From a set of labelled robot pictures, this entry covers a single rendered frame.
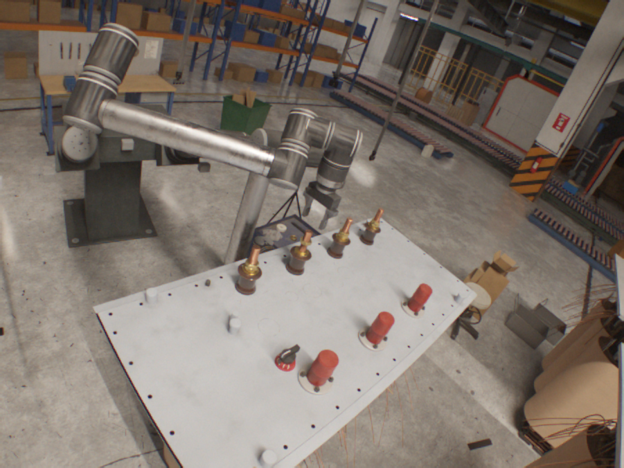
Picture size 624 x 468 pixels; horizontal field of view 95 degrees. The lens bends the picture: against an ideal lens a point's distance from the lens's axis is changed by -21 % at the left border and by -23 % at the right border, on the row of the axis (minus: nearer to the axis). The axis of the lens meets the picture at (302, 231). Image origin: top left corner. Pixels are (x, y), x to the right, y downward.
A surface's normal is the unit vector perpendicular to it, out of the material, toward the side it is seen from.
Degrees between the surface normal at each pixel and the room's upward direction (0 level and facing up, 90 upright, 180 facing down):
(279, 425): 0
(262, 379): 0
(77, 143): 60
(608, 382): 90
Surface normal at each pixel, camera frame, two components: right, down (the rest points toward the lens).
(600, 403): -0.70, 0.21
